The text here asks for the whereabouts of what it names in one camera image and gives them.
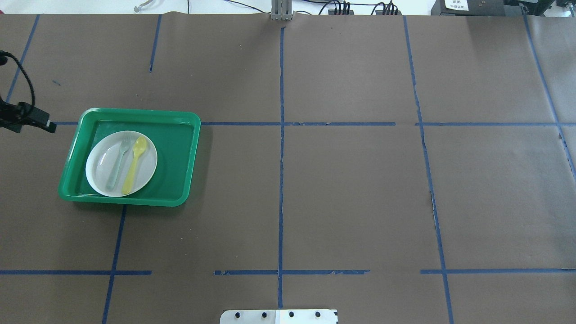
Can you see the green plastic tray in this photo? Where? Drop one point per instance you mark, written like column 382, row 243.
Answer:
column 175, row 135

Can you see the pale green plastic fork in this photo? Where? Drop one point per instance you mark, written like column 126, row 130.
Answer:
column 123, row 147

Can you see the white round plate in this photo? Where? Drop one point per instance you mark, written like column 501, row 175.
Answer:
column 102, row 157

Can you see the yellow plastic spoon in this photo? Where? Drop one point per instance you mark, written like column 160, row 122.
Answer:
column 138, row 149

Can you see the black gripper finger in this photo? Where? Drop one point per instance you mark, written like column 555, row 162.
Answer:
column 51, row 127

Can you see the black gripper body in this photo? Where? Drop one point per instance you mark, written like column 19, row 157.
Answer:
column 23, row 115

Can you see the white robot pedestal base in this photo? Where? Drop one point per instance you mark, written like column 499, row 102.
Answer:
column 280, row 316

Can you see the black computer box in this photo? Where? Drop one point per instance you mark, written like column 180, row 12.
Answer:
column 491, row 8

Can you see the aluminium frame post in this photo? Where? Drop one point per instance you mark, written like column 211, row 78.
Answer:
column 281, row 10

